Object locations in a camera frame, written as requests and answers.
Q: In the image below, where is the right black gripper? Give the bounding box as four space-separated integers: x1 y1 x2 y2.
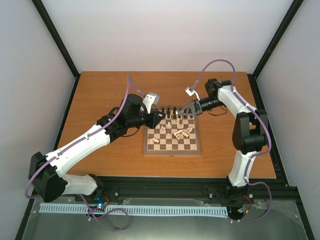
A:
178 96 224 116

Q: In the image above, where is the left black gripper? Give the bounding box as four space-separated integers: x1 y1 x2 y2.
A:
128 109 167 130

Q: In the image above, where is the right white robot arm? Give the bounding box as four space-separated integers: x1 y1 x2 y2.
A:
177 79 271 194

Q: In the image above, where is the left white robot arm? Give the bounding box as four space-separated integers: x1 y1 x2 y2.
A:
28 92 165 203

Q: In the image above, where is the dark chess pieces row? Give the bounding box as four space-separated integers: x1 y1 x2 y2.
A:
160 106 178 120

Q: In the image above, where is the wooden chess board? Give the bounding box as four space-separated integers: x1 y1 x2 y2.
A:
143 115 201 157

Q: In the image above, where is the pile of white pieces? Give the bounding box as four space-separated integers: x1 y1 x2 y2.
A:
173 127 193 140

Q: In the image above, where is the white pawn beside rook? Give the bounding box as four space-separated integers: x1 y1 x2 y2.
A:
160 126 166 135

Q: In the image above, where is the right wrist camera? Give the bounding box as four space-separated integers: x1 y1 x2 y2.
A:
185 87 200 100

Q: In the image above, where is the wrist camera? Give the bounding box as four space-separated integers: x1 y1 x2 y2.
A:
142 92 160 114
185 87 200 100

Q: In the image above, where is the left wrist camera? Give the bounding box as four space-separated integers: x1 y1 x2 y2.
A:
142 92 160 114

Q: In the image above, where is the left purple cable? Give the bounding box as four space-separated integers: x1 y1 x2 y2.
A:
24 73 146 200

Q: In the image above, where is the purple cable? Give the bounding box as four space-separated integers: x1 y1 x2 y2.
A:
24 73 146 200
193 59 273 156

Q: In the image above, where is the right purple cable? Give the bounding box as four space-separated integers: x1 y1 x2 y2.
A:
193 59 273 156

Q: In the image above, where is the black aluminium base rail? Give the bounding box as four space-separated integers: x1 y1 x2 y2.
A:
32 176 298 203

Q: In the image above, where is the light blue cable duct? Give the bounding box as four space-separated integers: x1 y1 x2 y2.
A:
38 203 228 218

